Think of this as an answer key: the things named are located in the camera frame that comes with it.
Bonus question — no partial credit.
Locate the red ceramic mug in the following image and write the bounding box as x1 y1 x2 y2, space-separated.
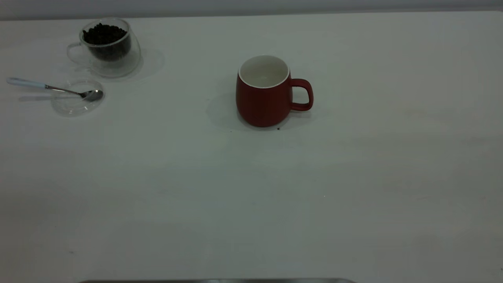
236 55 314 128

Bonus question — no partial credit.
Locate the metal spoon with white handle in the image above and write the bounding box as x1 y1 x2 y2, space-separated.
6 77 104 102

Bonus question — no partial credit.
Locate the clear glass cup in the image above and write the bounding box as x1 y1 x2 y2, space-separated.
66 17 141 78

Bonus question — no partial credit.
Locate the heap of coffee beans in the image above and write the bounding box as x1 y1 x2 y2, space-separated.
82 23 132 61

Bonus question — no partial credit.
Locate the clear glass saucer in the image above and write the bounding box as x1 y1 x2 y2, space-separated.
51 78 105 117

